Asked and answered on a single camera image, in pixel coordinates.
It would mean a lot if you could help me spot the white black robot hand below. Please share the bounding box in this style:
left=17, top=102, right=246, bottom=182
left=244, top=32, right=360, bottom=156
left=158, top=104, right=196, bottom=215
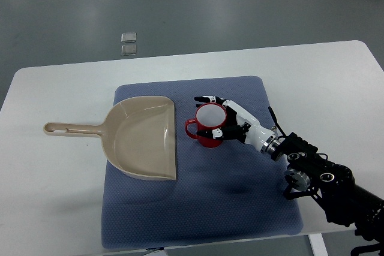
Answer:
left=194, top=96, right=280, bottom=154

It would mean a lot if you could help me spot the red cup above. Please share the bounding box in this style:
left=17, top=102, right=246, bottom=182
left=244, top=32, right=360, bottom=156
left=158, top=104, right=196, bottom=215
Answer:
left=184, top=103, right=227, bottom=148

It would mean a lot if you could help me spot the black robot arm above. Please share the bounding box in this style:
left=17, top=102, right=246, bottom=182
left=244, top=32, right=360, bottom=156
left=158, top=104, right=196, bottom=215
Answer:
left=266, top=132, right=383, bottom=255

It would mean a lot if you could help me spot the beige plastic dustpan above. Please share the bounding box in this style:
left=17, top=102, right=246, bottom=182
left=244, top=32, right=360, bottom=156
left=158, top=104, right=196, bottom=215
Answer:
left=43, top=96, right=177, bottom=180

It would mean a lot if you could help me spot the blue grey mat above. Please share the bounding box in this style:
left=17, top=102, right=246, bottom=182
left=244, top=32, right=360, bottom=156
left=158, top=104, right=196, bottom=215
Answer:
left=101, top=76, right=303, bottom=249

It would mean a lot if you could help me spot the upper metal floor plate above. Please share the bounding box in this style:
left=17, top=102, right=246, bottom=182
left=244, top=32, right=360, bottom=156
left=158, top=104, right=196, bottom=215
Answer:
left=121, top=32, right=137, bottom=43

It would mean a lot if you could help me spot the white table leg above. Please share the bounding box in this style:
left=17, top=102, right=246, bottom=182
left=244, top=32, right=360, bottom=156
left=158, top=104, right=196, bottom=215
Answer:
left=308, top=233, right=328, bottom=256

